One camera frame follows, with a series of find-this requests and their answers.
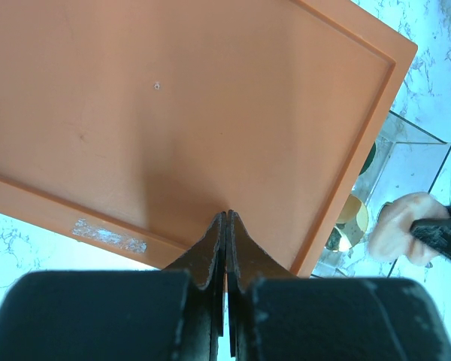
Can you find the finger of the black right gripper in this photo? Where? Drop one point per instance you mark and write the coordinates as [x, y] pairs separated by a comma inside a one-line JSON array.
[[435, 233]]

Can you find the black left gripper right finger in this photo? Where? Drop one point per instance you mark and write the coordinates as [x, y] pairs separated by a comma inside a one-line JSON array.
[[274, 315]]

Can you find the clear drawer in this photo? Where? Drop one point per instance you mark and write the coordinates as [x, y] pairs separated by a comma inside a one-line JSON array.
[[408, 160]]

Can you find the dark green round compact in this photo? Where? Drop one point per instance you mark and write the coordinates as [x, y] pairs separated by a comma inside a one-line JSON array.
[[369, 159]]

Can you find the pink powder puff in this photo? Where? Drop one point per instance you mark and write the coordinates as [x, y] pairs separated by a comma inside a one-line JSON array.
[[391, 237]]

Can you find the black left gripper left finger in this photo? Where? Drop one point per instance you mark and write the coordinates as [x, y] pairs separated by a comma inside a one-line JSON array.
[[172, 314]]

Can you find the orange drawer box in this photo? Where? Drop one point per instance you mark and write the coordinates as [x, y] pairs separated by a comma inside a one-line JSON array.
[[129, 124]]

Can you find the gold lid cream jar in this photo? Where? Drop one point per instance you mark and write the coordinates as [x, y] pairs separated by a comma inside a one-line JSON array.
[[350, 227]]

